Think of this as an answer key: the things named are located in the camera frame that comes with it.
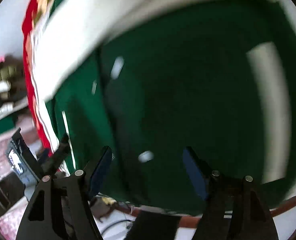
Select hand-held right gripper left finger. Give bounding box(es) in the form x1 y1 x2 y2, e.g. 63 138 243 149
15 146 113 240

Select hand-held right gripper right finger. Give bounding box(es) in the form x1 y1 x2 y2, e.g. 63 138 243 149
182 146 280 240

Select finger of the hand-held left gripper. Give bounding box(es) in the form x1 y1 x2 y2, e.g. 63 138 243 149
39 132 71 180

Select green white red garment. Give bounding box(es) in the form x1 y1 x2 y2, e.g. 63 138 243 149
21 0 296 228

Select dark box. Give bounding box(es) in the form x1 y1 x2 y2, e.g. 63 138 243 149
0 172 26 218

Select pink patterned rug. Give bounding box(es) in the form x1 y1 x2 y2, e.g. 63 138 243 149
0 120 42 238

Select olive green bag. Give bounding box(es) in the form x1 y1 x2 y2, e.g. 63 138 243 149
0 61 27 100

